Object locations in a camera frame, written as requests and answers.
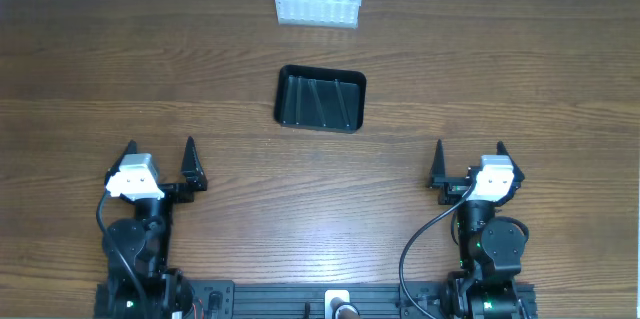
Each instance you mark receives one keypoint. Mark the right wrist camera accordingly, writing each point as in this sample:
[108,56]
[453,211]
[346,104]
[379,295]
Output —
[492,179]

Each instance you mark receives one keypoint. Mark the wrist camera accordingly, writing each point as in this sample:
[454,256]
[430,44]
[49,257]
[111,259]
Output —
[492,179]
[134,179]

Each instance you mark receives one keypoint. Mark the clear test tube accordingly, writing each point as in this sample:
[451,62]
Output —
[318,103]
[341,103]
[298,101]

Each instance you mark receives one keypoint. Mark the mounting rail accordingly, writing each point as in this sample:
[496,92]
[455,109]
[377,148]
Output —
[280,301]

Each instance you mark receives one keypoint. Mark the white test tube rack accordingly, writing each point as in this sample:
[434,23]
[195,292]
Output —
[317,9]

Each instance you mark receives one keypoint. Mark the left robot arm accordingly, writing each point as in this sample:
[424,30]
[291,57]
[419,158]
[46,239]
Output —
[135,239]

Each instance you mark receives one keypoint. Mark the black tray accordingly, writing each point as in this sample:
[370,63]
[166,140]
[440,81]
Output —
[355,104]

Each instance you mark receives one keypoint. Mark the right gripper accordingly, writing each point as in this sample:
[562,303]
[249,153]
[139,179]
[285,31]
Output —
[456,191]

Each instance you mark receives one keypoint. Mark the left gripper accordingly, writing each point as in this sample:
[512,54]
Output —
[175,194]

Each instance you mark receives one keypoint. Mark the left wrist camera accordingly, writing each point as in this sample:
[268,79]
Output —
[134,179]

